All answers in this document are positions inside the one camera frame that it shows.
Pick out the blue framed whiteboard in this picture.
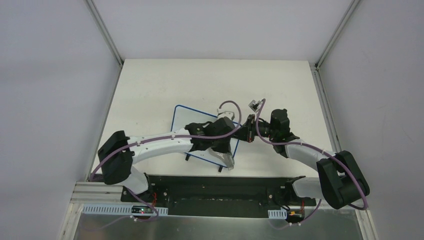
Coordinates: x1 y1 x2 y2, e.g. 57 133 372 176
171 104 235 172

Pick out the grey mesh eraser sponge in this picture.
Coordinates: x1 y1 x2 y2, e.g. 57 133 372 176
207 148 235 171

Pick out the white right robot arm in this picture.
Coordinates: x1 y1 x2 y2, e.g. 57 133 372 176
234 99 370 210

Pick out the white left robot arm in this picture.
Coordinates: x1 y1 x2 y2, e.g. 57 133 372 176
95 110 237 203

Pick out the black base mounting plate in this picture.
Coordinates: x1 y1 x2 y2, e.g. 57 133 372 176
138 175 317 218

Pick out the right white cable duct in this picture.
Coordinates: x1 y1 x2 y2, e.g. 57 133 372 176
267 208 288 220

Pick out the white cable duct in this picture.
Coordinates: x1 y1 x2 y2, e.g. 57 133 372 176
81 203 157 217
267 208 288 220

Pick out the aluminium frame rail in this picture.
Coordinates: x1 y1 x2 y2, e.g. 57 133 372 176
70 181 123 204

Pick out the left white cable duct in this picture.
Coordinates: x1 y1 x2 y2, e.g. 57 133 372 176
81 203 157 217

